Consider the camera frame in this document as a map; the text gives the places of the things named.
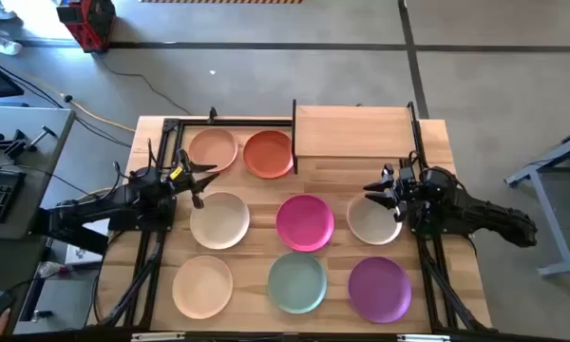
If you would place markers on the white box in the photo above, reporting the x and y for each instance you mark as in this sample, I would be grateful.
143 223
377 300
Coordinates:
83 252

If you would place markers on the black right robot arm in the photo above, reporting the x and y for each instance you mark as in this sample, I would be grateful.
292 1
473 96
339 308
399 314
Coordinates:
480 214

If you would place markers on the orange plate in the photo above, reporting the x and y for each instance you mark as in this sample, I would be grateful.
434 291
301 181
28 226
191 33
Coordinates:
268 154

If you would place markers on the purple plate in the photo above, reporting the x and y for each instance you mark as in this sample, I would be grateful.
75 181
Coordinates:
379 290

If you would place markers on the teal plate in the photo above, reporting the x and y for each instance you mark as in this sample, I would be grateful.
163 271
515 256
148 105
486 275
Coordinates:
297 282

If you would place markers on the black left rig frame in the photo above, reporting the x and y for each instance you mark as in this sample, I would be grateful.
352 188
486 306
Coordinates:
237 122

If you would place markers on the grey desk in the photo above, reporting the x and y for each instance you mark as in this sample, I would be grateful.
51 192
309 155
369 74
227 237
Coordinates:
9 119

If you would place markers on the blue-grey table frame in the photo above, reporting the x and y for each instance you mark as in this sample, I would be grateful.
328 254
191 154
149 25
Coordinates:
551 218

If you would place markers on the pale peach plate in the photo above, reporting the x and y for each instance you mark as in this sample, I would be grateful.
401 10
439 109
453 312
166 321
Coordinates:
202 287

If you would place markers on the silver metal bracket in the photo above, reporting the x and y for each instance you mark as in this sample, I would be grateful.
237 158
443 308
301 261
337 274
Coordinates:
157 337
423 337

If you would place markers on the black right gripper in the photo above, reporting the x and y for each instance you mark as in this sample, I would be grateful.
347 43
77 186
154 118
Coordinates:
406 195

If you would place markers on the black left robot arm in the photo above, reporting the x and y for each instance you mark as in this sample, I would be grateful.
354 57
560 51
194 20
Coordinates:
100 209

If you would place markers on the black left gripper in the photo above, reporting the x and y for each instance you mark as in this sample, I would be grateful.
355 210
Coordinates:
183 178

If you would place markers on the cream white plate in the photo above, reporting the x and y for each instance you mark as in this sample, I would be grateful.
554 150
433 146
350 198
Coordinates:
221 223

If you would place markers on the salmon pink plate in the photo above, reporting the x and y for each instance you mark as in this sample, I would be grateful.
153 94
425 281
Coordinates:
211 147

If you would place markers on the wooden shelf board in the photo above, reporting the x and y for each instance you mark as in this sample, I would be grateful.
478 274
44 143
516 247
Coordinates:
354 130

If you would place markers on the black desk clamp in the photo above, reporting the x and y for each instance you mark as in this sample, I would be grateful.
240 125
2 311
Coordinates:
14 145

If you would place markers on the black rig frame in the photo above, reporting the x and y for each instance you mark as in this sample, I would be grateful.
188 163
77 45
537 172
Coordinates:
237 122
427 285

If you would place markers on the red tool cart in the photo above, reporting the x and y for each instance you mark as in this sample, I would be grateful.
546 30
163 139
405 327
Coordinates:
88 21

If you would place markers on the yellow gripper tag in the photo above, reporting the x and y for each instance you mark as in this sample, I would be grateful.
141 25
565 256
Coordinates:
176 173

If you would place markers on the magenta plate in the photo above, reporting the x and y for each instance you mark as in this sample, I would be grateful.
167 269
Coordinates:
305 222

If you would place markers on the black right rig frame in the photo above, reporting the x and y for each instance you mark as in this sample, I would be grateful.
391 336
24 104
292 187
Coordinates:
427 285

